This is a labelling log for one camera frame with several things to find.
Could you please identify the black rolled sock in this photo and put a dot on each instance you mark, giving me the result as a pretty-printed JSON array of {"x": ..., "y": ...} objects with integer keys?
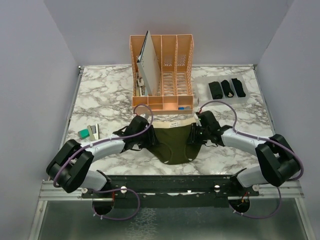
[
  {"x": 238, "y": 86},
  {"x": 226, "y": 87}
]

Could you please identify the black rolled sock right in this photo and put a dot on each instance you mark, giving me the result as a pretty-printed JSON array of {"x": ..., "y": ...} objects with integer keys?
[{"x": 238, "y": 86}]

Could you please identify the white grey binder folder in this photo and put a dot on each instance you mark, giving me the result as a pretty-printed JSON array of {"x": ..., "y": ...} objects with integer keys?
[{"x": 148, "y": 66}]

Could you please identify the teal green eraser block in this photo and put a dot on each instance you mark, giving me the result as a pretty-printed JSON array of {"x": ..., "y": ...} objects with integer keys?
[{"x": 83, "y": 134}]

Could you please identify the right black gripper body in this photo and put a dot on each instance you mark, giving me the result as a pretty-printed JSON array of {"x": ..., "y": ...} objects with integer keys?
[{"x": 199, "y": 135}]

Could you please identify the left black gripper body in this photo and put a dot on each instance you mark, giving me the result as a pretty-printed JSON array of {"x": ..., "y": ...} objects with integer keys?
[{"x": 146, "y": 139}]

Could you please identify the black rolled sock left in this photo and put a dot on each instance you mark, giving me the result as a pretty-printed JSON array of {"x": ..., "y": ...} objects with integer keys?
[{"x": 226, "y": 87}]

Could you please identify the black patterned boxer underwear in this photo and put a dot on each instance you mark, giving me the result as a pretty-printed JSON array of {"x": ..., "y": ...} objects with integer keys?
[{"x": 215, "y": 90}]

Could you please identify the peach plastic file organizer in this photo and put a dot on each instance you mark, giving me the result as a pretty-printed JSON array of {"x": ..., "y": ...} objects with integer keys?
[{"x": 175, "y": 57}]

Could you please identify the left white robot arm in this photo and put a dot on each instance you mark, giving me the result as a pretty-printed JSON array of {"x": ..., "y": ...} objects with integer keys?
[{"x": 70, "y": 168}]

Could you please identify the clear plastic compartment tray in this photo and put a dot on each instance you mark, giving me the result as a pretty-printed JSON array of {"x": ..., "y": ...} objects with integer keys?
[{"x": 202, "y": 93}]

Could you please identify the stationery items in organizer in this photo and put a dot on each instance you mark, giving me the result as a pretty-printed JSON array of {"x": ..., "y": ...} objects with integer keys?
[{"x": 140, "y": 87}]

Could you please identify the olive green underwear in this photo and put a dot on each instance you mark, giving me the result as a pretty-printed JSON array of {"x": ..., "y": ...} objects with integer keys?
[{"x": 172, "y": 147}]

